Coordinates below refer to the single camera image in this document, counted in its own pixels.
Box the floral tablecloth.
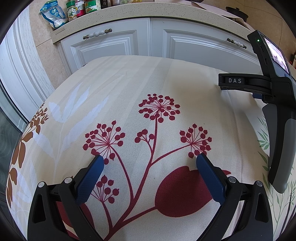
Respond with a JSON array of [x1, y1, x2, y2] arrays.
[[5, 56, 296, 241]]

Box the white door frame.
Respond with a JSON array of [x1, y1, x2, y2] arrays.
[[0, 14, 57, 123]]

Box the row of condiment bottles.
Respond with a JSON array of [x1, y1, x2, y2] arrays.
[[66, 0, 144, 22]]

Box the pink cloth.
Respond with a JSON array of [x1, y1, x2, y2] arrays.
[[203, 3, 253, 32]]

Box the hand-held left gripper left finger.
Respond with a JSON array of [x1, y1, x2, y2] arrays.
[[27, 154, 104, 241]]

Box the white ceramic cabinet handle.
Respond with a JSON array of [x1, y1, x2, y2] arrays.
[[227, 38, 247, 49], [83, 29, 113, 40]]

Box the blue white salt bag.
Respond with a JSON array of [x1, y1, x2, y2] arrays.
[[40, 0, 69, 29]]

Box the glass sliding door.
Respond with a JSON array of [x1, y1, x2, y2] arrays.
[[0, 81, 26, 209]]

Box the black clay pot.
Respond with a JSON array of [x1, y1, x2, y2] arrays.
[[225, 6, 249, 22]]

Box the white kitchen cabinets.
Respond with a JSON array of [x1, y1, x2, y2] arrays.
[[57, 17, 264, 77]]

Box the beige speckled countertop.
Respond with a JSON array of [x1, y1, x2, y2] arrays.
[[50, 2, 258, 44]]

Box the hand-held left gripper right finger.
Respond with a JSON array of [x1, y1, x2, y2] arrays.
[[196, 153, 274, 241]]

